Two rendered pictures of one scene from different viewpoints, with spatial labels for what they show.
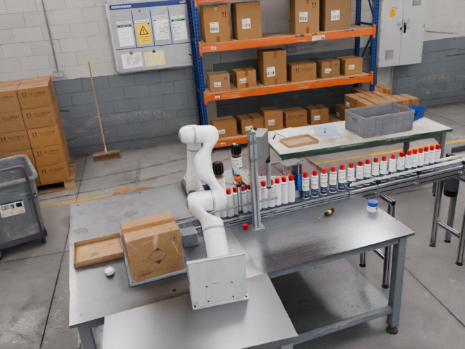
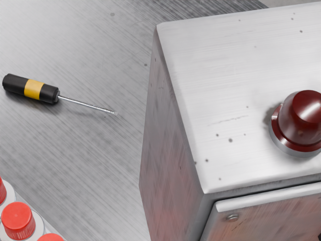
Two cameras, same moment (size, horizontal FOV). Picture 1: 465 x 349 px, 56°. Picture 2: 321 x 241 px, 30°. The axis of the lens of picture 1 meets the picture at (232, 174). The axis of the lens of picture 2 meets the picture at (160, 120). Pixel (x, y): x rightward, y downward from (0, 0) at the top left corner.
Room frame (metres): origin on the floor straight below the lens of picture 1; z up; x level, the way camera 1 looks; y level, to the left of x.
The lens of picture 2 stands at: (2.85, -0.10, 1.70)
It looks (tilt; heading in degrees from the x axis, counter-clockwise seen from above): 60 degrees down; 232
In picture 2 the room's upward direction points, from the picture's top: 8 degrees clockwise
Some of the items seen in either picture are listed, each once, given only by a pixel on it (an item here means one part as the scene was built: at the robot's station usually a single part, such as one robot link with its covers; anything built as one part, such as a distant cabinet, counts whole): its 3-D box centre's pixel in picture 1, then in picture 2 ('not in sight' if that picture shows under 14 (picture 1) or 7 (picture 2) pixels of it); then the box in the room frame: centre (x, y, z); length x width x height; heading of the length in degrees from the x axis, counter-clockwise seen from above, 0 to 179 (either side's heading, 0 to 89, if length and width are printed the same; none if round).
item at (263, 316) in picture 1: (190, 298); not in sight; (1.93, 0.28, 0.81); 0.90 x 0.90 x 0.04; 11
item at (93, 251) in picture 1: (97, 249); not in sight; (2.44, 0.90, 0.85); 0.30 x 0.26 x 0.04; 107
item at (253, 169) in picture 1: (254, 181); not in sight; (2.60, -0.14, 1.16); 0.04 x 0.04 x 0.67; 17
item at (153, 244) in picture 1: (152, 245); not in sight; (2.22, 0.50, 0.99); 0.30 x 0.24 x 0.27; 109
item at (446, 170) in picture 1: (406, 219); not in sight; (3.14, -1.40, 0.47); 1.17 x 0.38 x 0.94; 107
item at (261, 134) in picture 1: (258, 146); (297, 168); (2.68, -0.18, 1.38); 0.17 x 0.10 x 0.19; 162
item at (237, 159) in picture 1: (236, 159); not in sight; (3.35, -0.04, 1.04); 0.09 x 0.09 x 0.29
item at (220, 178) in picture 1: (219, 180); not in sight; (2.97, 0.10, 1.03); 0.09 x 0.09 x 0.30
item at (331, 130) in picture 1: (326, 131); not in sight; (4.59, -1.06, 0.81); 0.32 x 0.24 x 0.01; 176
